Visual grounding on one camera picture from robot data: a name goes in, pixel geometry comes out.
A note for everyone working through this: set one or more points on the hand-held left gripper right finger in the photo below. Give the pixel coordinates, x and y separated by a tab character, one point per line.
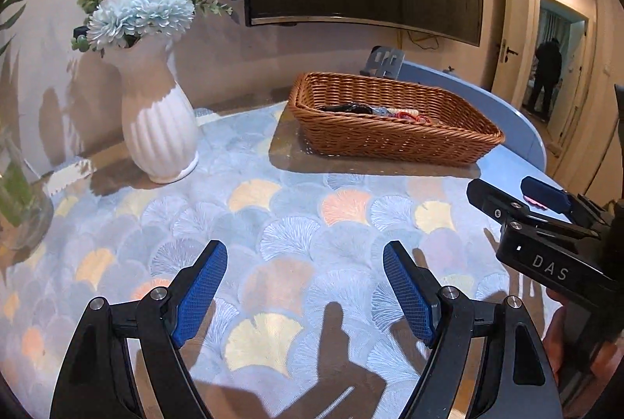
407	297

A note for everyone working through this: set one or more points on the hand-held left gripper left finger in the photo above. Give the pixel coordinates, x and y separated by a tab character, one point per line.
202	287

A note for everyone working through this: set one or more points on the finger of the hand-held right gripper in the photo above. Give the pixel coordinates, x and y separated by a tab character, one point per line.
492	199
546	195

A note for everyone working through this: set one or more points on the brown wicker basket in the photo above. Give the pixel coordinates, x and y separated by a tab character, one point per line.
390	141

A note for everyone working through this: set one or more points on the items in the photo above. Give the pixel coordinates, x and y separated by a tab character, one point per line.
409	114

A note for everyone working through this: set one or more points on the person's right hand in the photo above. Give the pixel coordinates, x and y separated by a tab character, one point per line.
555	336

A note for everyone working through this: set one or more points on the blue chair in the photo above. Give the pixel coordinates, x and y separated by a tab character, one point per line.
487	100

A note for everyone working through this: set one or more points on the white door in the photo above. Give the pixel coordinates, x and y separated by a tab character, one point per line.
577	83
512	0

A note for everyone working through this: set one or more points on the white ribbed vase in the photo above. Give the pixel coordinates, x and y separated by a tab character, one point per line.
156	131

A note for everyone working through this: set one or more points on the grey curtain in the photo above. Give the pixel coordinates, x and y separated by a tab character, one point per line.
553	22

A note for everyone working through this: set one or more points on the grey laptop stand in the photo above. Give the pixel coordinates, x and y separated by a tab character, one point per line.
385	61

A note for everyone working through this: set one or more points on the clear glass vase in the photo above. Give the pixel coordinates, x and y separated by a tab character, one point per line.
29	214

